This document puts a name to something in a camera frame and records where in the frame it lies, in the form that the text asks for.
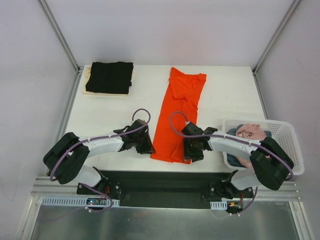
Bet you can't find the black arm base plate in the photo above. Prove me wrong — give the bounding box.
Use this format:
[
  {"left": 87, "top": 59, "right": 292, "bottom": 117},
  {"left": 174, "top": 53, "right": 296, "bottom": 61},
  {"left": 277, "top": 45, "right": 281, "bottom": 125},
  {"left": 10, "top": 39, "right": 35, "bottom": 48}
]
[{"left": 76, "top": 168, "right": 255, "bottom": 208}]

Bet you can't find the folded black t shirt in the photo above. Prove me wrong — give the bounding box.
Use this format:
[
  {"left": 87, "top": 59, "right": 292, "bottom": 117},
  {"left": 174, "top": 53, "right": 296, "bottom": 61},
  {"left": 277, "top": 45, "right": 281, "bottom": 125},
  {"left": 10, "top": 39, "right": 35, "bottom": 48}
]
[{"left": 85, "top": 61, "right": 134, "bottom": 95}]

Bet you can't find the folded beige t shirt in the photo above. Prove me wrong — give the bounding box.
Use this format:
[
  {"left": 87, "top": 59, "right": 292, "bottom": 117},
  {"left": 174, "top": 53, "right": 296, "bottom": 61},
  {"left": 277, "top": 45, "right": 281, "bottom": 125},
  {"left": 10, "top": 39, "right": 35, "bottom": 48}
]
[{"left": 81, "top": 65, "right": 132, "bottom": 97}]

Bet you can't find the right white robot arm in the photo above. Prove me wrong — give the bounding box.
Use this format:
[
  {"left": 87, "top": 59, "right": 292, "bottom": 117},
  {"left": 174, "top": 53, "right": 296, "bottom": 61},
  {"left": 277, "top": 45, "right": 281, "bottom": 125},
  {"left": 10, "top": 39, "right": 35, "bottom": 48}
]
[{"left": 181, "top": 122, "right": 294, "bottom": 199}]

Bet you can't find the white plastic laundry basket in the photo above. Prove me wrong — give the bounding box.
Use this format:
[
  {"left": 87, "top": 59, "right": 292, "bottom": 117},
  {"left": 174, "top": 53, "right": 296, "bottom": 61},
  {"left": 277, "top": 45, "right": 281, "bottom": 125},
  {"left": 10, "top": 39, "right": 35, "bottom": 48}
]
[{"left": 221, "top": 117, "right": 305, "bottom": 176}]

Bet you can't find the left aluminium frame post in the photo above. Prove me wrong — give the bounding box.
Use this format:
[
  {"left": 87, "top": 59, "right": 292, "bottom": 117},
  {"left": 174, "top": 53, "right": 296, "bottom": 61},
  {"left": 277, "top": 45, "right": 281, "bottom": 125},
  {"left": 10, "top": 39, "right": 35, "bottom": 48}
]
[{"left": 37, "top": 0, "right": 80, "bottom": 73}]

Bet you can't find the teal blue t shirt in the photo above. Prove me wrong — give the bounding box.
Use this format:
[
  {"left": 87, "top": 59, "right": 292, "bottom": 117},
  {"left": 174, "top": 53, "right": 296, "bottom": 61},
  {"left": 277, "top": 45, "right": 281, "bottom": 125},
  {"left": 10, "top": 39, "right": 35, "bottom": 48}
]
[{"left": 226, "top": 125, "right": 272, "bottom": 168}]

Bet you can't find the right aluminium frame post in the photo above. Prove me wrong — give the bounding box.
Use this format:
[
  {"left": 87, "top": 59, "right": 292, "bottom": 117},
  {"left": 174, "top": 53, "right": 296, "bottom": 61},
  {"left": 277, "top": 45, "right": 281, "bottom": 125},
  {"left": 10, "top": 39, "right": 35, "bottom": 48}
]
[{"left": 252, "top": 0, "right": 303, "bottom": 76}]

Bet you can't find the pink t shirt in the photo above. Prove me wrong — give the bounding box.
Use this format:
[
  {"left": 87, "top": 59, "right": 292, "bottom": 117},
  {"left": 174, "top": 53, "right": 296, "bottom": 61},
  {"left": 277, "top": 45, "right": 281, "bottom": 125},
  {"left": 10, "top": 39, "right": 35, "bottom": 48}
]
[{"left": 235, "top": 123, "right": 267, "bottom": 169}]

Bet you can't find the orange t shirt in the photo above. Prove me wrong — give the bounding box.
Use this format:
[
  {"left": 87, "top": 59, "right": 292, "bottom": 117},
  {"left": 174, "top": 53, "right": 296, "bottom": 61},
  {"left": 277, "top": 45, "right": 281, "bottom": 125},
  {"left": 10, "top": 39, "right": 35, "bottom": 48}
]
[{"left": 150, "top": 67, "right": 207, "bottom": 164}]

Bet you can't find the aluminium frame post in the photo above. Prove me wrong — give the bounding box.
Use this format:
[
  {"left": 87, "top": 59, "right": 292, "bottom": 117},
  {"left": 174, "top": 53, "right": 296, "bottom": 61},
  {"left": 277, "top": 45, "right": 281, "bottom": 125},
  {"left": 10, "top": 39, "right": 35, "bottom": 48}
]
[
  {"left": 37, "top": 0, "right": 80, "bottom": 73},
  {"left": 252, "top": 0, "right": 303, "bottom": 76}
]

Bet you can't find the right white cable duct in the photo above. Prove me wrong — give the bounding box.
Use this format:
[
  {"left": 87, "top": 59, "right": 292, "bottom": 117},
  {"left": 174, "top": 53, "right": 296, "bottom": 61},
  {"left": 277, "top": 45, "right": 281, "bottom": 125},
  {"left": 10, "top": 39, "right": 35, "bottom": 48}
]
[{"left": 210, "top": 200, "right": 228, "bottom": 211}]

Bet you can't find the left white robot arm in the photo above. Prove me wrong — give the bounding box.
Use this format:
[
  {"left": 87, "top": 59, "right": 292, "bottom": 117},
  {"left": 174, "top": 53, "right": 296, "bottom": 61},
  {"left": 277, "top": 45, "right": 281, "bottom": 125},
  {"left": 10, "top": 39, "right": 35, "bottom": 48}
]
[{"left": 43, "top": 119, "right": 156, "bottom": 195}]

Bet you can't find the left green circuit board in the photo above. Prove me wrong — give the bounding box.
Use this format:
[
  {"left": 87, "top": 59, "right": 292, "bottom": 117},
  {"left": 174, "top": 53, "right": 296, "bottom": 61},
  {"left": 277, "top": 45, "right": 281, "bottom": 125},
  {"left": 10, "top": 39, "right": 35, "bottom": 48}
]
[{"left": 86, "top": 198, "right": 107, "bottom": 207}]

